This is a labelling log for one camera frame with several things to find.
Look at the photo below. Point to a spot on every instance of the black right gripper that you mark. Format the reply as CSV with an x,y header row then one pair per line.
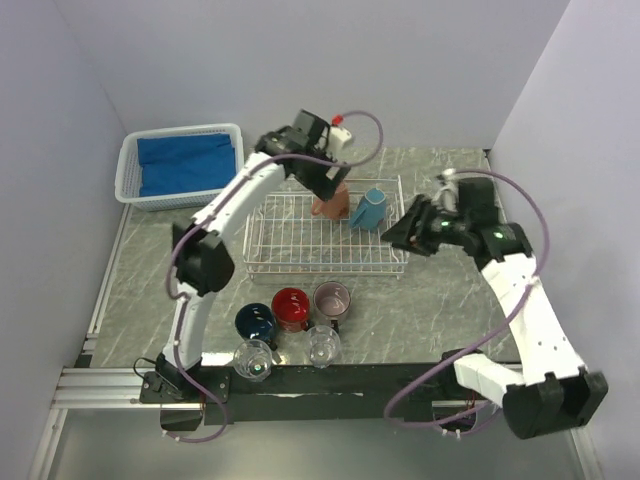
x,y
403,235

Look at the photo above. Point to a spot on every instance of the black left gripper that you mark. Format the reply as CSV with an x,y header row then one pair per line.
x,y
322,185

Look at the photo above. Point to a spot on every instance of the light blue mug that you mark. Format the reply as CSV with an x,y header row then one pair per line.
x,y
371,210

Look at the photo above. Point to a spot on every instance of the white wire dish rack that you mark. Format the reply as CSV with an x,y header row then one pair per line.
x,y
283,237

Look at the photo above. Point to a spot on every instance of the purple mug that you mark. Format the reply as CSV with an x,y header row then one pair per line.
x,y
332,301

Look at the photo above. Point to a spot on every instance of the red mug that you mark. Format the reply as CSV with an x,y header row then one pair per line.
x,y
291,308

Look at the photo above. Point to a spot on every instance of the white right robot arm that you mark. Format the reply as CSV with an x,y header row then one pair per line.
x,y
526,367

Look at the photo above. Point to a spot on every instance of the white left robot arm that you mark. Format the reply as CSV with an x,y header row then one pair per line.
x,y
201,265

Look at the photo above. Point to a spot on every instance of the clear glass cup right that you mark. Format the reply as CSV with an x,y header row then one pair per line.
x,y
324,346

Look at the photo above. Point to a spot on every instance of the clear glass cup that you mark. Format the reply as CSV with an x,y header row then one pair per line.
x,y
324,346
253,360

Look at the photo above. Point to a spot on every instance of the white plastic basket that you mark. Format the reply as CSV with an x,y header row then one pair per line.
x,y
128,171

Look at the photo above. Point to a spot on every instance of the blue cloth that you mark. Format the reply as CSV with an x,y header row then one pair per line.
x,y
185,164

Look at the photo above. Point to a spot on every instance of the dark blue mug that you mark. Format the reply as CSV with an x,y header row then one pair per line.
x,y
255,321

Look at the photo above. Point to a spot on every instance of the clear glass cup left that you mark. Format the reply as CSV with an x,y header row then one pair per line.
x,y
253,360

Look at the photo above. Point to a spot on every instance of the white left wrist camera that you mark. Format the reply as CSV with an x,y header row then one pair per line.
x,y
339,137

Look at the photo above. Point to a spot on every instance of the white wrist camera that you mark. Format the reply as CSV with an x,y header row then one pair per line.
x,y
339,137
446,197

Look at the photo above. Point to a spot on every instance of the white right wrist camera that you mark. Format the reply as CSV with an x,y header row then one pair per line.
x,y
446,197

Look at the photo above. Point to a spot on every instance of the black table edge rail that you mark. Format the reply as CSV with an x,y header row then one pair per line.
x,y
296,392

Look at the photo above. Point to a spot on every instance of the aluminium frame rail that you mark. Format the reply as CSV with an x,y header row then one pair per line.
x,y
104,389

